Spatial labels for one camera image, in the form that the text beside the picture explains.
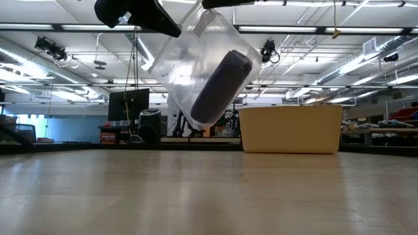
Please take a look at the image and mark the background work table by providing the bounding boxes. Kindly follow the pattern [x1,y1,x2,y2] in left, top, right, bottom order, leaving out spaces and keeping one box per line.
[341,127,418,146]

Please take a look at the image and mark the red storage bin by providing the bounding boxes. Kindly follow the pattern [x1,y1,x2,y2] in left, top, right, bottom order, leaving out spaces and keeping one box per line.
[387,106,418,122]

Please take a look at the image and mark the overhead light bar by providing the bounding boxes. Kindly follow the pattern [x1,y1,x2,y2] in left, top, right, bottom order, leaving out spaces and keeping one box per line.
[233,24,418,37]
[0,22,144,33]

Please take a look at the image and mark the yellow hook on cord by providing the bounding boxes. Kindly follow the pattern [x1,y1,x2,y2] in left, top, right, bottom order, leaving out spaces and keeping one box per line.
[331,0,341,40]

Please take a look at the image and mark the purple elastic bandage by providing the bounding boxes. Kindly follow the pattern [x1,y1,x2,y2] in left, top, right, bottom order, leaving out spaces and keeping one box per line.
[189,49,253,125]

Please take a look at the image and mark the black ceiling camera device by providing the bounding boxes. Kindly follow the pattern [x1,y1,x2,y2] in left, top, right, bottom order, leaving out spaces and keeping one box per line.
[260,39,281,65]

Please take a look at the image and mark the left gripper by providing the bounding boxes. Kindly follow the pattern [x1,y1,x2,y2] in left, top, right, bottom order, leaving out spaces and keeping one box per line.
[93,0,182,38]

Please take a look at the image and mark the silver ventilation duct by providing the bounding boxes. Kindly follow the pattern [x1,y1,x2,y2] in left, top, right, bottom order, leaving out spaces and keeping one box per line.
[123,31,157,65]
[313,34,418,86]

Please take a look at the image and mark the yellow plastic tub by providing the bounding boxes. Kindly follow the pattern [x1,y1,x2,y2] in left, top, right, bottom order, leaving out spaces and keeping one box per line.
[238,104,344,155]

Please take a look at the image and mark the clear plastic zip bag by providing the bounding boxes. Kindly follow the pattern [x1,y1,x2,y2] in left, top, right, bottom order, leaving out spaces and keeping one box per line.
[148,0,264,132]

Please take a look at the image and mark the red box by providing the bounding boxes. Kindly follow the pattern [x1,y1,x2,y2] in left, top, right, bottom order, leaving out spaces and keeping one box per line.
[99,131,118,145]

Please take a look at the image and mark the black computer monitor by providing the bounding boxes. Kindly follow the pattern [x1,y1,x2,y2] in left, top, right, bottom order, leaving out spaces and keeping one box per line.
[108,87,150,122]

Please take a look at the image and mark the black cylindrical air purifier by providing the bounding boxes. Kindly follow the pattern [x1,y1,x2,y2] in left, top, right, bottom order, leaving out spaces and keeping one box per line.
[138,108,162,144]

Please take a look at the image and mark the white ceiling vent grille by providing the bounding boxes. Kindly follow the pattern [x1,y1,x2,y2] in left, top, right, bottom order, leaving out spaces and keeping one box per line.
[362,37,378,57]

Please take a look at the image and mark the hanging yellow and black cable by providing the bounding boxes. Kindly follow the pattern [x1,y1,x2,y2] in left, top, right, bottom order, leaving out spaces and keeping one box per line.
[123,27,140,136]

